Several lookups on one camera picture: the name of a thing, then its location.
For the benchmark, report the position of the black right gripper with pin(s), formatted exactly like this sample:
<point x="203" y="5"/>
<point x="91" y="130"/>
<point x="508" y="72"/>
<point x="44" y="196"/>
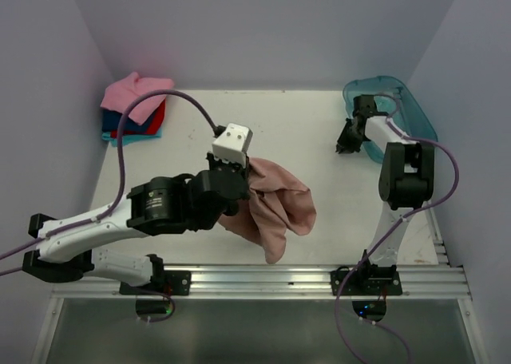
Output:
<point x="343" y="146"/>

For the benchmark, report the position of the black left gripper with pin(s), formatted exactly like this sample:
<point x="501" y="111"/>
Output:
<point x="212" y="162"/>

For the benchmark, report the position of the dusty pink printed t-shirt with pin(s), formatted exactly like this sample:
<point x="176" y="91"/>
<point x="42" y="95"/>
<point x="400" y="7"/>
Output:
<point x="278" y="202"/>

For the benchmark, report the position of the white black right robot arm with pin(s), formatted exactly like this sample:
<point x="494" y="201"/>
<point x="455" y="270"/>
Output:
<point x="406" y="179"/>

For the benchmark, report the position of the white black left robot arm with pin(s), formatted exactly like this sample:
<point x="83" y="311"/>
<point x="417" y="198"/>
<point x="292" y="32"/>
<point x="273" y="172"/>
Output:
<point x="71" y="249"/>

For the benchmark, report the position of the folded red t-shirt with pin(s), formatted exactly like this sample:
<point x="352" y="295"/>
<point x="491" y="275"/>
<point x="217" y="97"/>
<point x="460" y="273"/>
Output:
<point x="153" y="120"/>

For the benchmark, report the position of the folded teal t-shirt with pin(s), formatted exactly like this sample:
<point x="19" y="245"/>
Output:
<point x="131" y="138"/>

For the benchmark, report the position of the folded navy blue t-shirt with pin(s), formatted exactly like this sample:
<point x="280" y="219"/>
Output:
<point x="117" y="120"/>

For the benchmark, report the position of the folded pink t-shirt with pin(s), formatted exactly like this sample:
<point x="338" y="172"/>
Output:
<point x="121" y="94"/>

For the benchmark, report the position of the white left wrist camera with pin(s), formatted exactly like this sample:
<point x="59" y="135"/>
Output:
<point x="231" y="144"/>

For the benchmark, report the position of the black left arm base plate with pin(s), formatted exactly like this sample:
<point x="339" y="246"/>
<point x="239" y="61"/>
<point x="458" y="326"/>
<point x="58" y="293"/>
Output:
<point x="173" y="283"/>

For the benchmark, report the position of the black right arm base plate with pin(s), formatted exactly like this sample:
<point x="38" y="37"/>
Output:
<point x="368" y="280"/>

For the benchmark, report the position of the aluminium mounting rail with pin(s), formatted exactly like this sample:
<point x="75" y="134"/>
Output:
<point x="439" y="281"/>

